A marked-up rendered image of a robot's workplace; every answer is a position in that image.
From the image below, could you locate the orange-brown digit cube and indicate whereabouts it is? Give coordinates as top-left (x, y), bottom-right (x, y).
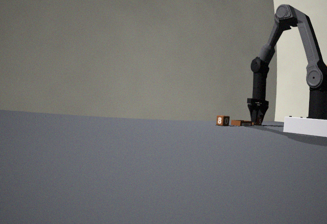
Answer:
top-left (252, 117), bottom-right (262, 126)
top-left (216, 115), bottom-right (229, 126)

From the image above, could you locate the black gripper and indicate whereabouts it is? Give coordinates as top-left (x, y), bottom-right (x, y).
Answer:
top-left (247, 88), bottom-right (269, 122)

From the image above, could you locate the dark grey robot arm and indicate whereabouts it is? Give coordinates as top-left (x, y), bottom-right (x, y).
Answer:
top-left (251, 4), bottom-right (327, 120)

